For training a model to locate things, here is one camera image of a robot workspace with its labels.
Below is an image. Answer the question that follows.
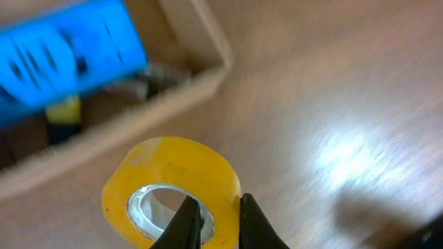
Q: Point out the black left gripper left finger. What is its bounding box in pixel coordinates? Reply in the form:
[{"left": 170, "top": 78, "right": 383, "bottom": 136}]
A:
[{"left": 150, "top": 196, "right": 204, "bottom": 249}]

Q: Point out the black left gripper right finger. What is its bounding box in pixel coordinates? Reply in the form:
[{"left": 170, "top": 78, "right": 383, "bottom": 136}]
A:
[{"left": 239, "top": 193, "right": 289, "bottom": 249}]

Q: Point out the yellow clear tape roll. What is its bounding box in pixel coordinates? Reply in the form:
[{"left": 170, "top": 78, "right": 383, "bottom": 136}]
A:
[{"left": 101, "top": 136, "right": 241, "bottom": 248}]

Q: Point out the yellow highlighter pen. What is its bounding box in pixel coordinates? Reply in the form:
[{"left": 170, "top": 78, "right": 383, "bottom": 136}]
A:
[{"left": 45, "top": 95, "right": 82, "bottom": 145}]

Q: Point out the cardboard box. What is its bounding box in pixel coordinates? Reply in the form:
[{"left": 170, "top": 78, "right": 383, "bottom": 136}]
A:
[{"left": 1, "top": 1, "right": 233, "bottom": 199}]

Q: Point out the blue tape dispenser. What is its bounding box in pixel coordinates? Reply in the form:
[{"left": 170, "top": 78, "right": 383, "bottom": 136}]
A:
[{"left": 1, "top": 1, "right": 148, "bottom": 126}]

